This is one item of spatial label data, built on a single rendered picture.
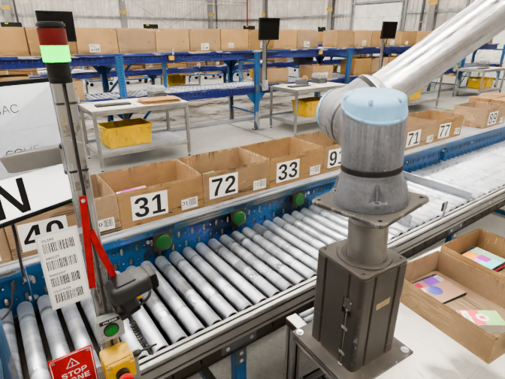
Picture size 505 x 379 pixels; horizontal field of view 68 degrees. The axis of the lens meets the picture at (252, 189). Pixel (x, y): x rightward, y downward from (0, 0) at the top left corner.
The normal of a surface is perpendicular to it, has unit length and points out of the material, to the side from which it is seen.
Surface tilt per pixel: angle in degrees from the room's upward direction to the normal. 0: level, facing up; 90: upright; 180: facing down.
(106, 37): 88
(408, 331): 0
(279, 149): 90
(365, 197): 71
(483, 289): 88
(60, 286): 90
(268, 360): 0
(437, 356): 0
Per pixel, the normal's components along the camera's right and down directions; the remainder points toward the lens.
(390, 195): 0.25, 0.00
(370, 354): 0.53, 0.33
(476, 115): -0.81, 0.23
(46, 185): 0.82, 0.15
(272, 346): 0.00, -0.92
